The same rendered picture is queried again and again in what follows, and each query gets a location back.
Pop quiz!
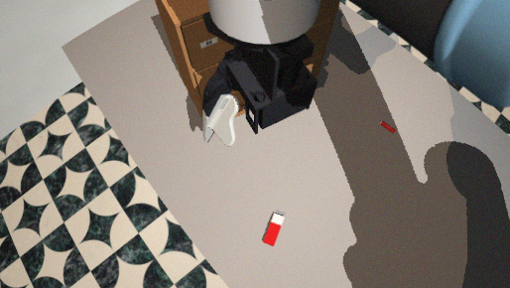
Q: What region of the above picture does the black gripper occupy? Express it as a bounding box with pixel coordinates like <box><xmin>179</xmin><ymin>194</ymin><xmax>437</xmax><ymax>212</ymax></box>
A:
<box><xmin>202</xmin><ymin>34</ymin><xmax>318</xmax><ymax>146</ymax></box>

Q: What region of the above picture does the brown wooden chest of drawers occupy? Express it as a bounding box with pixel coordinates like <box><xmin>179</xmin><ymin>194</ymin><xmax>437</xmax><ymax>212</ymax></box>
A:
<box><xmin>155</xmin><ymin>0</ymin><xmax>340</xmax><ymax>118</ymax></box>

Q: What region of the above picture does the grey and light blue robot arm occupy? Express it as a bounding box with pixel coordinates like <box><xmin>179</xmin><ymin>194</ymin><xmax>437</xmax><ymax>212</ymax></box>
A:
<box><xmin>202</xmin><ymin>0</ymin><xmax>510</xmax><ymax>107</ymax></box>

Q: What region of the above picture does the brown wooden drawer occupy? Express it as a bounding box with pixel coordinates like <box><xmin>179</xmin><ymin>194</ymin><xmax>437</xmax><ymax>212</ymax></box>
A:
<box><xmin>193</xmin><ymin>62</ymin><xmax>220</xmax><ymax>100</ymax></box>
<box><xmin>180</xmin><ymin>18</ymin><xmax>234</xmax><ymax>70</ymax></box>
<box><xmin>315</xmin><ymin>0</ymin><xmax>337</xmax><ymax>23</ymax></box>
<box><xmin>231</xmin><ymin>91</ymin><xmax>245</xmax><ymax>115</ymax></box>
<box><xmin>304</xmin><ymin>56</ymin><xmax>321</xmax><ymax>77</ymax></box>
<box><xmin>305</xmin><ymin>20</ymin><xmax>331</xmax><ymax>57</ymax></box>

